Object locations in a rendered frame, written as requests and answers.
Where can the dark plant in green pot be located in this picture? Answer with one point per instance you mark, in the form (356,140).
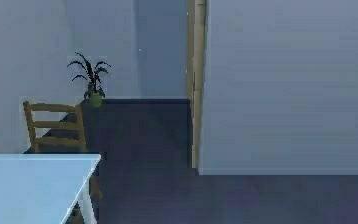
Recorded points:
(93,87)

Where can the wooden slatted chair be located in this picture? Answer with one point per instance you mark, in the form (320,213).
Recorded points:
(55,124)

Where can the pale blue table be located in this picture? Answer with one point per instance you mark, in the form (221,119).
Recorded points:
(30,186)

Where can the tan wooden door frame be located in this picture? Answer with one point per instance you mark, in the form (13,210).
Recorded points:
(197,83)

